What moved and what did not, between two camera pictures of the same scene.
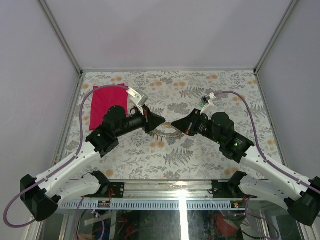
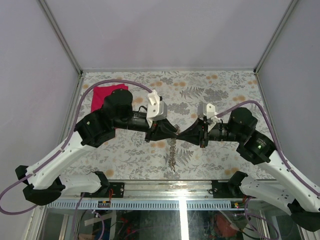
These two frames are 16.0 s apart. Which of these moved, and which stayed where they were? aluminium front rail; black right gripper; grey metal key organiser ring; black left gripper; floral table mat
Moved: black right gripper; grey metal key organiser ring; black left gripper
Stayed: aluminium front rail; floral table mat
